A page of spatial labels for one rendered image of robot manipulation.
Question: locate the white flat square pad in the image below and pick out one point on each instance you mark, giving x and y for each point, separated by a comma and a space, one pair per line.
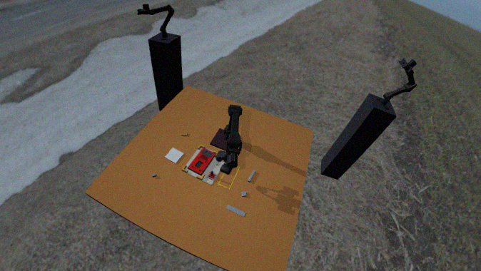
174, 155

